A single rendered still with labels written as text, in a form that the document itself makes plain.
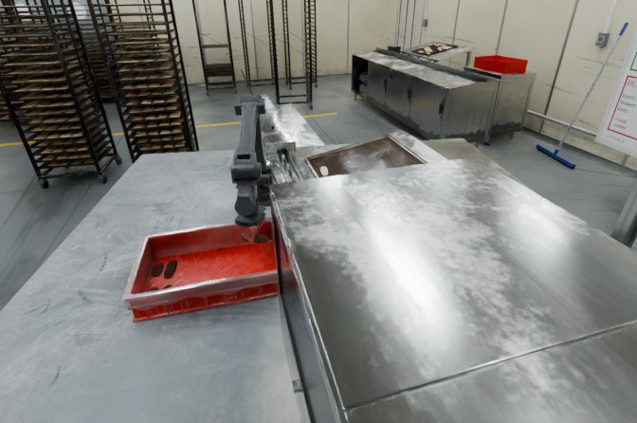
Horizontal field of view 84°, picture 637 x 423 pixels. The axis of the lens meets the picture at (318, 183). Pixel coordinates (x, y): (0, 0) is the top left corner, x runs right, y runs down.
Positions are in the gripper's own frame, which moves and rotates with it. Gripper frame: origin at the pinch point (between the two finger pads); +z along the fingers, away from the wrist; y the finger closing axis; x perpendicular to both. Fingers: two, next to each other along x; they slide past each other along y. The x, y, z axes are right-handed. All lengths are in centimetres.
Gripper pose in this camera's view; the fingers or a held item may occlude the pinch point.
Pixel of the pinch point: (253, 235)
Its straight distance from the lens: 119.9
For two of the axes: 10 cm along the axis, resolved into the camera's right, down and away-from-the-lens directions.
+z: 0.2, 8.8, 4.7
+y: 2.5, -4.6, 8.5
